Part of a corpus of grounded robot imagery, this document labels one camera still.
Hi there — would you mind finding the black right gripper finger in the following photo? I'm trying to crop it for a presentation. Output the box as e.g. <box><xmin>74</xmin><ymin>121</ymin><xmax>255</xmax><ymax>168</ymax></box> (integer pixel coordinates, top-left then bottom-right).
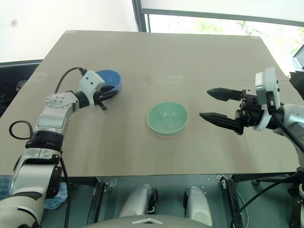
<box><xmin>199</xmin><ymin>112</ymin><xmax>244</xmax><ymax>136</ymax></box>
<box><xmin>207</xmin><ymin>87</ymin><xmax>243</xmax><ymax>102</ymax></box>

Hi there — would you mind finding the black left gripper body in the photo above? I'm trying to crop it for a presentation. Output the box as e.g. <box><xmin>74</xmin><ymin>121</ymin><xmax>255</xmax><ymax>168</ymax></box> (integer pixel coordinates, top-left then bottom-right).
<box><xmin>94</xmin><ymin>88</ymin><xmax>108</xmax><ymax>112</ymax></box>

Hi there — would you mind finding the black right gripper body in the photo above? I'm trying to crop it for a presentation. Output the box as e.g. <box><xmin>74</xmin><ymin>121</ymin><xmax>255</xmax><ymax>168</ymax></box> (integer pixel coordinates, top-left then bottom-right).
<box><xmin>235</xmin><ymin>89</ymin><xmax>265</xmax><ymax>128</ymax></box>

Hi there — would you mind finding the blue bowl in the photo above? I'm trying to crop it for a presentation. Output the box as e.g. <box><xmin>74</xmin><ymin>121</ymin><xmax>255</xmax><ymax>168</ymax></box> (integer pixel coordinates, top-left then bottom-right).
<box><xmin>94</xmin><ymin>69</ymin><xmax>123</xmax><ymax>101</ymax></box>

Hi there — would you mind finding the green bowl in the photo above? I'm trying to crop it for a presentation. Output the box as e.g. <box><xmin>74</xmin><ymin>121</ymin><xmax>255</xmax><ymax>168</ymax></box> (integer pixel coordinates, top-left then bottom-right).
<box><xmin>146</xmin><ymin>101</ymin><xmax>190</xmax><ymax>138</ymax></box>

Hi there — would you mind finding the silver right robot leg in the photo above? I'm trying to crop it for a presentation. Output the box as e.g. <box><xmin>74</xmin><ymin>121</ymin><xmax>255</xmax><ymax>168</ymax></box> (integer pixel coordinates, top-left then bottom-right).
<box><xmin>183</xmin><ymin>186</ymin><xmax>215</xmax><ymax>226</ymax></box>

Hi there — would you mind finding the silver robot leg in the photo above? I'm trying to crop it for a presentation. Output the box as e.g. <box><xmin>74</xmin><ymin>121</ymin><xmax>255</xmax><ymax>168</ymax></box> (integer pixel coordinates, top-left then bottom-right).
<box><xmin>118</xmin><ymin>184</ymin><xmax>159</xmax><ymax>218</ymax></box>
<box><xmin>183</xmin><ymin>186</ymin><xmax>215</xmax><ymax>226</ymax></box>

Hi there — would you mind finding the blue checked cloth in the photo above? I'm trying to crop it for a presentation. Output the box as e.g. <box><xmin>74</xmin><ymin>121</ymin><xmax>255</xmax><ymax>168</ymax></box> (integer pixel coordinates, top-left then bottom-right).
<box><xmin>0</xmin><ymin>174</ymin><xmax>69</xmax><ymax>210</ymax></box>

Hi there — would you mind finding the silver left robot leg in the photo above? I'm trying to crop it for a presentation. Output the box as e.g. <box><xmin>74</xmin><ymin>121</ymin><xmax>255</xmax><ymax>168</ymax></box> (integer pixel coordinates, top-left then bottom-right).
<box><xmin>118</xmin><ymin>184</ymin><xmax>159</xmax><ymax>218</ymax></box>

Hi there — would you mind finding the grey robot torso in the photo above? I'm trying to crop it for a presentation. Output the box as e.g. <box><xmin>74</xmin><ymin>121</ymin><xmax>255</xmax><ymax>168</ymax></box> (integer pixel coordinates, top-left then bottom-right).
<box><xmin>80</xmin><ymin>214</ymin><xmax>215</xmax><ymax>228</ymax></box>

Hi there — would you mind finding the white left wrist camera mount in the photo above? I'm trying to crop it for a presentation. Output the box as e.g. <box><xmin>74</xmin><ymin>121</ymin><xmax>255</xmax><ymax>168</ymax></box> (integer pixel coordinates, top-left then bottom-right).
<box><xmin>79</xmin><ymin>69</ymin><xmax>105</xmax><ymax>96</ymax></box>

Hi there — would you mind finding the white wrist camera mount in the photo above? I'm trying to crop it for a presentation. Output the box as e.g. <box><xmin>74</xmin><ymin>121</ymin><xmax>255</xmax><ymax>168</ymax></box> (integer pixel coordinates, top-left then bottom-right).
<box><xmin>79</xmin><ymin>69</ymin><xmax>105</xmax><ymax>96</ymax></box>
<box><xmin>251</xmin><ymin>67</ymin><xmax>283</xmax><ymax>132</ymax></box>

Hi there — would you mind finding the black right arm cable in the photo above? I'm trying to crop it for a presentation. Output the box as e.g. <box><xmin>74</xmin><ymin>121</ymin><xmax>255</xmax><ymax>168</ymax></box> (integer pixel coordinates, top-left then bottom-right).
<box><xmin>266</xmin><ymin>91</ymin><xmax>304</xmax><ymax>153</ymax></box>

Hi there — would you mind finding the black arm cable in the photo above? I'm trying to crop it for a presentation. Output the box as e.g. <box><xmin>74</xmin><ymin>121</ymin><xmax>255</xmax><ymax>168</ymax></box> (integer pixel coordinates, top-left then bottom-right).
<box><xmin>266</xmin><ymin>91</ymin><xmax>304</xmax><ymax>153</ymax></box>
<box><xmin>9</xmin><ymin>67</ymin><xmax>87</xmax><ymax>228</ymax></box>

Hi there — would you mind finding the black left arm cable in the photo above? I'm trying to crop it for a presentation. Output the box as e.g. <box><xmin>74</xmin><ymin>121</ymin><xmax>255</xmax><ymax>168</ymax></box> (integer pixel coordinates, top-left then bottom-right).
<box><xmin>9</xmin><ymin>67</ymin><xmax>87</xmax><ymax>228</ymax></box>

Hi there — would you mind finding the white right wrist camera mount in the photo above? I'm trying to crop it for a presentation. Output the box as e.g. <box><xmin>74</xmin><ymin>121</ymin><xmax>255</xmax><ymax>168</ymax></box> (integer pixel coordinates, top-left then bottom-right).
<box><xmin>251</xmin><ymin>67</ymin><xmax>283</xmax><ymax>132</ymax></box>

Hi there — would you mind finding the black table frame crossbar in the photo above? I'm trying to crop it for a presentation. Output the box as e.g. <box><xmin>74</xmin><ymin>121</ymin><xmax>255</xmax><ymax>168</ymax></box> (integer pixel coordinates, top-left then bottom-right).
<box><xmin>231</xmin><ymin>172</ymin><xmax>298</xmax><ymax>184</ymax></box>

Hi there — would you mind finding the black window frame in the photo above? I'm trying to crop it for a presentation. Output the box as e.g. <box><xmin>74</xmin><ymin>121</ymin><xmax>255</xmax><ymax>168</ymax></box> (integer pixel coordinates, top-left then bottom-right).
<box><xmin>140</xmin><ymin>0</ymin><xmax>304</xmax><ymax>34</ymax></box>

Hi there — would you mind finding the black table frame strut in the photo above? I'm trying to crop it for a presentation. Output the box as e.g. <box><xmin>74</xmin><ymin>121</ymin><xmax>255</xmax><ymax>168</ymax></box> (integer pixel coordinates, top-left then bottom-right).
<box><xmin>86</xmin><ymin>177</ymin><xmax>106</xmax><ymax>225</ymax></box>
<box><xmin>218</xmin><ymin>174</ymin><xmax>246</xmax><ymax>228</ymax></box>

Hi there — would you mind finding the thin black hanging cable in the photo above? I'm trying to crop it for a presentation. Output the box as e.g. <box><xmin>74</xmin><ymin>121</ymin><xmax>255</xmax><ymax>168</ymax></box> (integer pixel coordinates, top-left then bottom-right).
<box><xmin>233</xmin><ymin>167</ymin><xmax>304</xmax><ymax>228</ymax></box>

